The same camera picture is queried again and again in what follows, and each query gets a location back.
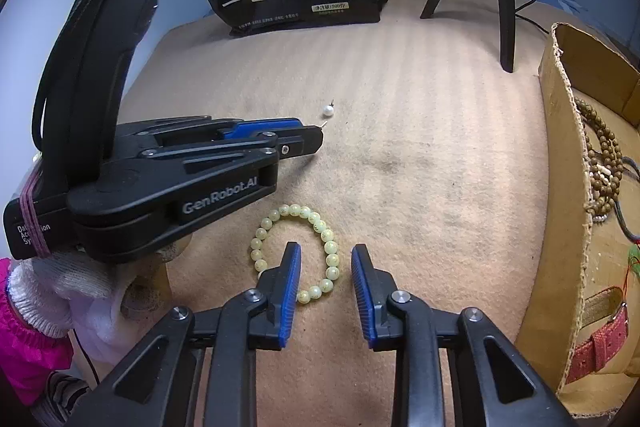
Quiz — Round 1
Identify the pearl earring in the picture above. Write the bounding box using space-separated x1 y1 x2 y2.
322 102 335 119

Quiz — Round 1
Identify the red strap wristwatch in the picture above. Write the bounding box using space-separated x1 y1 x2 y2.
565 286 628 384

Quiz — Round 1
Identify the pale green bead bracelet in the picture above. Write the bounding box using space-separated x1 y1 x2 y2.
248 202 342 306

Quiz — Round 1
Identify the green jade red cord pendant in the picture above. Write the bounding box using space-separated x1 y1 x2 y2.
623 243 640 299

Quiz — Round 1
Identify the brown wooden bead necklace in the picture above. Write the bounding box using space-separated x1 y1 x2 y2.
572 95 640 218

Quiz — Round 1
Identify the pink left sleeve forearm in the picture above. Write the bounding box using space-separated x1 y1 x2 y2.
1 258 74 407

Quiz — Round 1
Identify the left hand white glove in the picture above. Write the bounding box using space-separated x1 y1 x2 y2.
8 236 191 365

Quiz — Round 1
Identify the tan blanket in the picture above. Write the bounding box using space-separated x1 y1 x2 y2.
119 0 564 337

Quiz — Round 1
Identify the cardboard box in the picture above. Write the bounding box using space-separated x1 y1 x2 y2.
515 23 639 416

